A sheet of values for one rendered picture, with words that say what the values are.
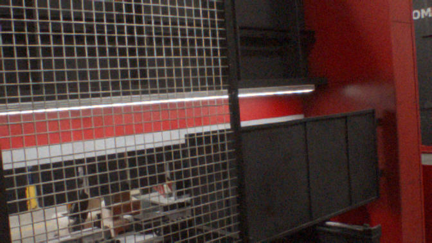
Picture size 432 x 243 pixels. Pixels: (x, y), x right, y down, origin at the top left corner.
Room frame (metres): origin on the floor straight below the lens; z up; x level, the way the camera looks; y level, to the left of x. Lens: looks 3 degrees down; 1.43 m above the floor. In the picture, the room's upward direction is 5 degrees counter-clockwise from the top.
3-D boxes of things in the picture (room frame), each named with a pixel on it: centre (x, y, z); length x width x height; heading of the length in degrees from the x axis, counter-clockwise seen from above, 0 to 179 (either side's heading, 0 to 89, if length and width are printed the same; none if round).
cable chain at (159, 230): (1.58, 0.06, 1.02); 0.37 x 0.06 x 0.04; 129
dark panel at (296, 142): (1.78, -0.36, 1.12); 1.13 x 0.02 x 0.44; 129
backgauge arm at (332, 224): (2.02, -0.44, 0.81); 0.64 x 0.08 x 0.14; 39
